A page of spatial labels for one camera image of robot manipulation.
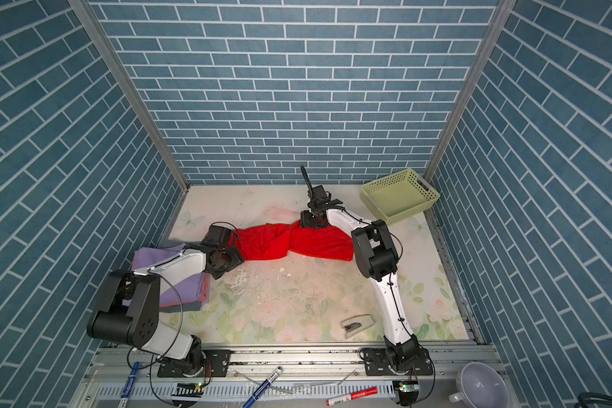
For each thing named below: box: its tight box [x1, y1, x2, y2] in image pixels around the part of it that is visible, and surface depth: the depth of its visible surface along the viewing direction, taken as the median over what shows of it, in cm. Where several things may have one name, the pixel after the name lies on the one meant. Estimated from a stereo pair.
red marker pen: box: [326, 386, 379, 407], surface depth 69 cm
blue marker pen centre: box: [243, 365, 284, 408], surface depth 70 cm
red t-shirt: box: [231, 220, 355, 262], surface depth 100 cm
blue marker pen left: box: [118, 361, 141, 408], surface depth 71 cm
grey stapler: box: [340, 313, 375, 340], surface depth 82 cm
